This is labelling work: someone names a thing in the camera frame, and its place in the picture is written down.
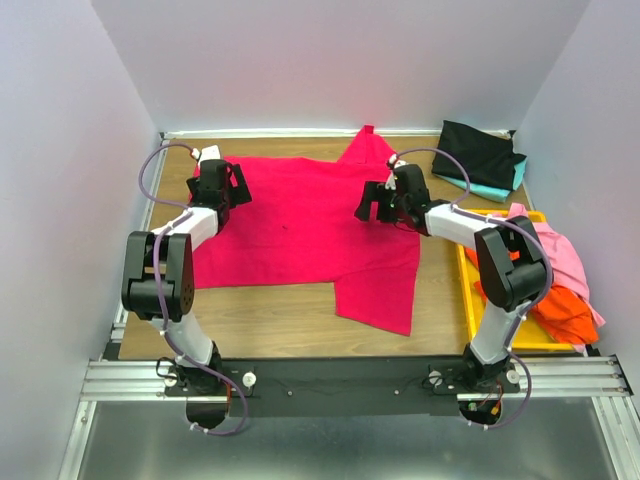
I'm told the orange t shirt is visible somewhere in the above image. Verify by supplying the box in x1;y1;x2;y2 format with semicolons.
472;249;600;345

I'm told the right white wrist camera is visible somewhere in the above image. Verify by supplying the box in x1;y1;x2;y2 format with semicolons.
385;154;407;190

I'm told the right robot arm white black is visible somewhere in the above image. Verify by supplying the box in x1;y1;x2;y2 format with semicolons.
355;161;553;395

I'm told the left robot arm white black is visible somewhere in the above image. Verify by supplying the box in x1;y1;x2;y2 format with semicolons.
121;158;252;395

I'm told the folded black t shirt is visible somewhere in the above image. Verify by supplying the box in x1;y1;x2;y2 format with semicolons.
437;120;526;191

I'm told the light pink t shirt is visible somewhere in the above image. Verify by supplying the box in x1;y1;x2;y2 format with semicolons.
487;202;606;354

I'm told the aluminium frame rail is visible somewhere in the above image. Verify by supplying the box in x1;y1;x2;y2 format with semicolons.
57;130;631;480

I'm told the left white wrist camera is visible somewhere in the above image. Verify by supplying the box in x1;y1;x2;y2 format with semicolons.
197;145;222;163

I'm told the magenta t shirt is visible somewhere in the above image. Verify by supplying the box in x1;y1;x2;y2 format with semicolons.
193;125;420;336

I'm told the folded teal t shirt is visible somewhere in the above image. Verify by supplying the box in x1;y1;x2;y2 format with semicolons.
442;160;528;204

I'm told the yellow plastic bin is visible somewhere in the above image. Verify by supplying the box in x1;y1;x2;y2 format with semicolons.
453;208;576;353

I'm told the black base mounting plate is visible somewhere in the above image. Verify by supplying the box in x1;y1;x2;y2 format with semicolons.
156;355;521;432

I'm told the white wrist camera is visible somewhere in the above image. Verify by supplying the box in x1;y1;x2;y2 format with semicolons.
197;145;222;163
385;154;407;190

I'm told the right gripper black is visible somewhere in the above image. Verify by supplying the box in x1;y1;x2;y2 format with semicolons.
354;180;409;224

